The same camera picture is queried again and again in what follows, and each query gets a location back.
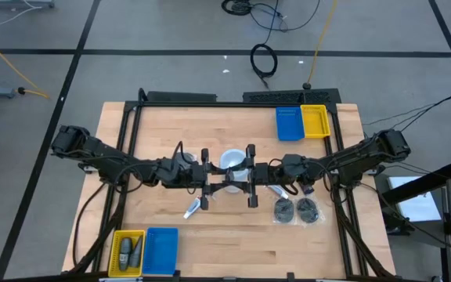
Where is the blue plastic basket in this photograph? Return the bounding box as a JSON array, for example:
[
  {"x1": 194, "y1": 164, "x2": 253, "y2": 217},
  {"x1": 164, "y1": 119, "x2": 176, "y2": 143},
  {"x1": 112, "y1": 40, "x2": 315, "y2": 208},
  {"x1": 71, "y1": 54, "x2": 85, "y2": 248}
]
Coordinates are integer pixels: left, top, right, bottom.
[
  {"x1": 142, "y1": 227, "x2": 180, "y2": 276},
  {"x1": 275, "y1": 106, "x2": 305, "y2": 142}
]

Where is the black cable coil with tail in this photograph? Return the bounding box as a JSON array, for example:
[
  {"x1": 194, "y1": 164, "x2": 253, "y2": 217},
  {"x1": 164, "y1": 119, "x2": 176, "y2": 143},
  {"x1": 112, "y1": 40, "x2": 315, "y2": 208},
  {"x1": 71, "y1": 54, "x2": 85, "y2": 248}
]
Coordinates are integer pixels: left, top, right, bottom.
[{"x1": 220, "y1": 0, "x2": 321, "y2": 33}]

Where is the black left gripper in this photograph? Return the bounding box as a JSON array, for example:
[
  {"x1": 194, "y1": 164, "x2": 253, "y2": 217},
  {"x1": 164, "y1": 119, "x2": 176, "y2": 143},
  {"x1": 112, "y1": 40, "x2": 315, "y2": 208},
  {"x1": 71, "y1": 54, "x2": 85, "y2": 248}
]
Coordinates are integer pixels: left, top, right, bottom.
[{"x1": 188, "y1": 147, "x2": 235, "y2": 212}]

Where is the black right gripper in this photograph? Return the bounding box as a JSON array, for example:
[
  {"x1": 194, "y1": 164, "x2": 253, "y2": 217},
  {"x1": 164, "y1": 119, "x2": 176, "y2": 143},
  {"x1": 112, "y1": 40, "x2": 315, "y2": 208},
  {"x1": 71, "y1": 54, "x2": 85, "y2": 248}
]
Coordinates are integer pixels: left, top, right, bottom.
[{"x1": 229, "y1": 143, "x2": 273, "y2": 208}]

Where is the black perforated box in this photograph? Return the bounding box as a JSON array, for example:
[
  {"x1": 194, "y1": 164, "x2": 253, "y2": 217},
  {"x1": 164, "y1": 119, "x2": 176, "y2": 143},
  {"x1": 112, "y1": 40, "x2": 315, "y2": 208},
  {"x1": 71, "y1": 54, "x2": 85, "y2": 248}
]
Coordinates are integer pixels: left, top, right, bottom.
[{"x1": 243, "y1": 88, "x2": 342, "y2": 105}]

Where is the white tube with red crimp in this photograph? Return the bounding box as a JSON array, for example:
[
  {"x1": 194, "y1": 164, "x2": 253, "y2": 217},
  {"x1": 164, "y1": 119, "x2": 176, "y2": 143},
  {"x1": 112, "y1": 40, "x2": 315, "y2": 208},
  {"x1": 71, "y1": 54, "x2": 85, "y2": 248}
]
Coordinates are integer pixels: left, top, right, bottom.
[{"x1": 182, "y1": 195, "x2": 203, "y2": 220}]

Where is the black metal table frame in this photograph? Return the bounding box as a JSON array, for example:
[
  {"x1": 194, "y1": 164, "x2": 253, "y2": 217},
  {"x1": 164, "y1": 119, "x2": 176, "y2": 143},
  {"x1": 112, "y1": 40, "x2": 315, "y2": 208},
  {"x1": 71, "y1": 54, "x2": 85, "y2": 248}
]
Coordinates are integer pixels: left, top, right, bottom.
[{"x1": 68, "y1": 88, "x2": 397, "y2": 282}]

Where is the white glossy board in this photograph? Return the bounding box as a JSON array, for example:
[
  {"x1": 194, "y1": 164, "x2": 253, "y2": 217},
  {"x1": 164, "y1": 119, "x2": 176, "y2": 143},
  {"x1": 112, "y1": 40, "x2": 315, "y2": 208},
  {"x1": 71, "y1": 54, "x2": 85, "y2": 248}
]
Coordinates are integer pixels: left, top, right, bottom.
[{"x1": 388, "y1": 175, "x2": 444, "y2": 223}]

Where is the yellow plastic basket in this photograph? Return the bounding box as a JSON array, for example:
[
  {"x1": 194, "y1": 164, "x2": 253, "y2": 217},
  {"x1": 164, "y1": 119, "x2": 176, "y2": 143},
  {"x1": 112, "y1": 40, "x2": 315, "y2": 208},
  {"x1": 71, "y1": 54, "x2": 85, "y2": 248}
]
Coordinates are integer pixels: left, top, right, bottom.
[
  {"x1": 107, "y1": 230, "x2": 146, "y2": 278},
  {"x1": 300, "y1": 104, "x2": 331, "y2": 139}
]

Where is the black flat box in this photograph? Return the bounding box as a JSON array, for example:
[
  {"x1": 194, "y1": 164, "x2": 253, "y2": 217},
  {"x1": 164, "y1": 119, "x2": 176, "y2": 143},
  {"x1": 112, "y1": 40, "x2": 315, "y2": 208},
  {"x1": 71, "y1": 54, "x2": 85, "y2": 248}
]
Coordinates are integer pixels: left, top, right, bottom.
[{"x1": 146, "y1": 90, "x2": 218, "y2": 103}]

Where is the yellow hanging cable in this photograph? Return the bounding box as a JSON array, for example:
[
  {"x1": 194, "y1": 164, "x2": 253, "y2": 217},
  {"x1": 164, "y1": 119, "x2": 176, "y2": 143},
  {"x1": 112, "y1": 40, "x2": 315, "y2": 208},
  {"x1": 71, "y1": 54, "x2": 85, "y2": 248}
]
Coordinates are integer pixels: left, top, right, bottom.
[{"x1": 302, "y1": 0, "x2": 339, "y2": 90}]

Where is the coiled black floor cable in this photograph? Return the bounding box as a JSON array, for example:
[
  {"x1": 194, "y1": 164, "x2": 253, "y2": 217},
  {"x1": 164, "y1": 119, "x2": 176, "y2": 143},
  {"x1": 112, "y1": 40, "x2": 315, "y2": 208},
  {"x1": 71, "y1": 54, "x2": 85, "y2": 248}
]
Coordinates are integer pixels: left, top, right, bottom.
[{"x1": 249, "y1": 42, "x2": 280, "y2": 90}]

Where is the bagged black round pad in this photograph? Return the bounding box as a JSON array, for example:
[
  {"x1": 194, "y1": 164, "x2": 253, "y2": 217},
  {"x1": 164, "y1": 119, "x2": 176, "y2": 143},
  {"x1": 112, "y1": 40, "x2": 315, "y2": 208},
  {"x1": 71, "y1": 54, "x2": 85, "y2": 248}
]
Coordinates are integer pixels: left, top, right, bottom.
[
  {"x1": 295, "y1": 197, "x2": 326, "y2": 225},
  {"x1": 272, "y1": 197, "x2": 298, "y2": 225},
  {"x1": 171, "y1": 150, "x2": 198, "y2": 170}
]

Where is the white floor cable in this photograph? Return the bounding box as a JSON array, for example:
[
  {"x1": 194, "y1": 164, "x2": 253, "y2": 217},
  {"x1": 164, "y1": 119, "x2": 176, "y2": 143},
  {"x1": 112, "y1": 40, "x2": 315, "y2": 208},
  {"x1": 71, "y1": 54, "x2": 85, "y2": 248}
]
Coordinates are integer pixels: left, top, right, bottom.
[{"x1": 0, "y1": 5, "x2": 45, "y2": 52}]

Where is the white plastic cup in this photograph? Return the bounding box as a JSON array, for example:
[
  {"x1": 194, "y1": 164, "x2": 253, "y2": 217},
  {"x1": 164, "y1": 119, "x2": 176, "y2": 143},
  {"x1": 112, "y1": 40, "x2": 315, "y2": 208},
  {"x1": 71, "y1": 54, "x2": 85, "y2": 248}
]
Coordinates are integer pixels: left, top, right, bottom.
[{"x1": 218, "y1": 148, "x2": 247, "y2": 194}]

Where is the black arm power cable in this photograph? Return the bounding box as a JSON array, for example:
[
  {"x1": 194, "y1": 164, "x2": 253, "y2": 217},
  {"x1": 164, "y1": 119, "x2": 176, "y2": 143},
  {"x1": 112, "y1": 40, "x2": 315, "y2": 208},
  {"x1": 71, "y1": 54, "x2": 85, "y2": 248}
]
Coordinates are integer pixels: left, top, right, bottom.
[{"x1": 71, "y1": 182, "x2": 107, "y2": 268}]

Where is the black desk bar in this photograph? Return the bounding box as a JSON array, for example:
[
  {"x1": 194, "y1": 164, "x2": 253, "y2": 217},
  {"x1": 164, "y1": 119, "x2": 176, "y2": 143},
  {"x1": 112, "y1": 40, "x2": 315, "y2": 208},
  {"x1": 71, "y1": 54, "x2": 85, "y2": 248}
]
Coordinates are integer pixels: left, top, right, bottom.
[{"x1": 381, "y1": 160, "x2": 451, "y2": 204}]

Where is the yellow floor cable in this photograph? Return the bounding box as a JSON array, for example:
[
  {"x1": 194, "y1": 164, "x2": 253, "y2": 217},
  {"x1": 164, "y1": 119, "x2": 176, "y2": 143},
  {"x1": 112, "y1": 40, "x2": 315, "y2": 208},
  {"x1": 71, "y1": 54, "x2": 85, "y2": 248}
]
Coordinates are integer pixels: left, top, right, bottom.
[{"x1": 0, "y1": 30, "x2": 50, "y2": 99}]

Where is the grey squeeze tube with label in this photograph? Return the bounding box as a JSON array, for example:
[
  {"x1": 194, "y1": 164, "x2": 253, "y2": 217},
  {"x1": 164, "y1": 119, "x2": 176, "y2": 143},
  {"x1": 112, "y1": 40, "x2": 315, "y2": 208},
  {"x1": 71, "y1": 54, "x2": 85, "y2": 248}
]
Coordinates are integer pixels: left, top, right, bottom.
[{"x1": 118, "y1": 237, "x2": 133, "y2": 272}]

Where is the white toothpaste tube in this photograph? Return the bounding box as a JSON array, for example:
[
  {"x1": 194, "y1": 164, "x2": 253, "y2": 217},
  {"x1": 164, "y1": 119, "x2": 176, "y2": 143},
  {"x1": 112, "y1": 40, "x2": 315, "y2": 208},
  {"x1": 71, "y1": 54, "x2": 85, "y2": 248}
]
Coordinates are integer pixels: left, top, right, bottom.
[{"x1": 266, "y1": 184, "x2": 290, "y2": 200}]

